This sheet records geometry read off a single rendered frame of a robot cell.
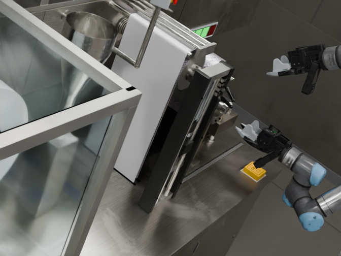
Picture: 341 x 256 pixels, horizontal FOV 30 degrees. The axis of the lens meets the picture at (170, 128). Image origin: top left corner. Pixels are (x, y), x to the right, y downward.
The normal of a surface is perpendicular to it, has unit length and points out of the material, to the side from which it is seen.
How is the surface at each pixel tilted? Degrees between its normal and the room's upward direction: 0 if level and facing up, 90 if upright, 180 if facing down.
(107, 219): 0
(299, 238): 0
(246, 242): 0
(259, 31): 90
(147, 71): 90
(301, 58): 90
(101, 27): 90
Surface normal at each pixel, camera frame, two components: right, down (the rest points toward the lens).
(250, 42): -0.57, 0.25
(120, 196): 0.34, -0.79
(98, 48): 0.37, 0.61
